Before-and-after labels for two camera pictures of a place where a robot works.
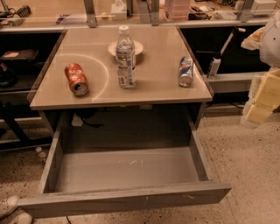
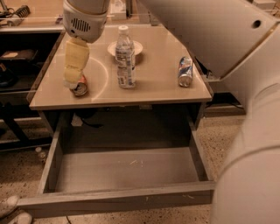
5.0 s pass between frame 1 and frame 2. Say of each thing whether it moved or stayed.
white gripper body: moved
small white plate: stayed
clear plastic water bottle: stayed
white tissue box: stayed
